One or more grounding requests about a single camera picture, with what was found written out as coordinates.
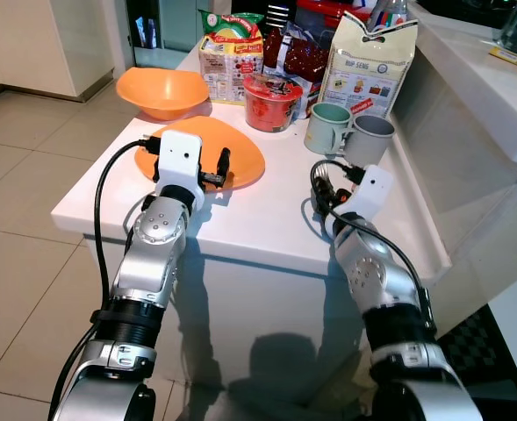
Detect orange plastic plate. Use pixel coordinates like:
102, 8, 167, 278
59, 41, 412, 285
134, 115, 267, 190

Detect pale green mug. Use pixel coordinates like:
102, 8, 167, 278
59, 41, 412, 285
304, 102, 357, 157

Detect grey mug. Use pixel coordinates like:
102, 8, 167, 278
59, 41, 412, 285
344, 114, 397, 168

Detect red instant noodle cup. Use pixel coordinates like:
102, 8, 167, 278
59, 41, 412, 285
242, 72, 305, 133

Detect orange plastic bowl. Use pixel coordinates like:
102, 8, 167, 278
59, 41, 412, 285
116, 67, 212, 122

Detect yellow green noodle packet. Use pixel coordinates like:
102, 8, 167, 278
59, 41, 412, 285
197, 10, 266, 106

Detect white counter cabinet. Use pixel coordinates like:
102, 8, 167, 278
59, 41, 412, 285
52, 48, 456, 391

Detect cream cracker bag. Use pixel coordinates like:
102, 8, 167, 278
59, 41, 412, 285
315, 11, 420, 119

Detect dark red snack bag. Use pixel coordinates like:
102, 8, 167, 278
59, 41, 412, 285
262, 22, 334, 119

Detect white raised counter ledge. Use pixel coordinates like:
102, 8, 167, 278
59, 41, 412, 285
390, 0, 517, 334

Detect red container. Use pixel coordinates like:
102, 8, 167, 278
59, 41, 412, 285
295, 0, 375, 29

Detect clear water bottle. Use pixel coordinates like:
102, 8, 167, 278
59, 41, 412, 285
366, 0, 410, 34

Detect white kitchen cabinet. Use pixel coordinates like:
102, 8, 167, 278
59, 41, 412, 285
0, 0, 116, 99

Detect yellow label strip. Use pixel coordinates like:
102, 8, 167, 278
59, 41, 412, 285
488, 46, 517, 75

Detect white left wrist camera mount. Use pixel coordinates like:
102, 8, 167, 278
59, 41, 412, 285
155, 131, 205, 211

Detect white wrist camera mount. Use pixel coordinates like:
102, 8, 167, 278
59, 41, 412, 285
155, 131, 205, 211
333, 164, 396, 238

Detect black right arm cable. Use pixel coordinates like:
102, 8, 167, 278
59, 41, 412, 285
309, 160, 434, 334

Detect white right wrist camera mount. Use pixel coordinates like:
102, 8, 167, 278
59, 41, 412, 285
333, 164, 396, 238

